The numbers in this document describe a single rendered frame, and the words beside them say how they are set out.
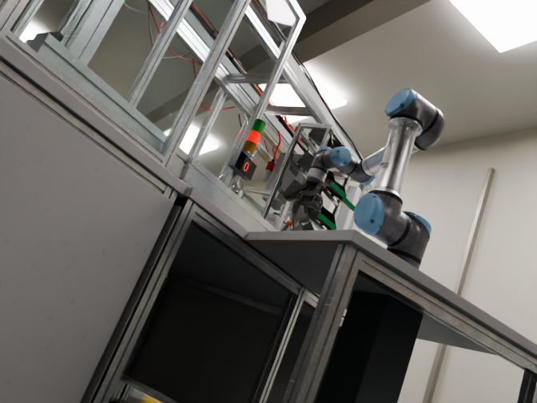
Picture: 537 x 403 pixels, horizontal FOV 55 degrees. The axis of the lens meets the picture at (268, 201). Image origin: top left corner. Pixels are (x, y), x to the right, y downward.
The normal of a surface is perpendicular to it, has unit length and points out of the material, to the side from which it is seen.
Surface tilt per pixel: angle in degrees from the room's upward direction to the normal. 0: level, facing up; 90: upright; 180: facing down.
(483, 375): 90
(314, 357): 90
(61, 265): 90
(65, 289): 90
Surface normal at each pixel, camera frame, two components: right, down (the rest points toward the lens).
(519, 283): -0.77, -0.47
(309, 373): 0.53, -0.06
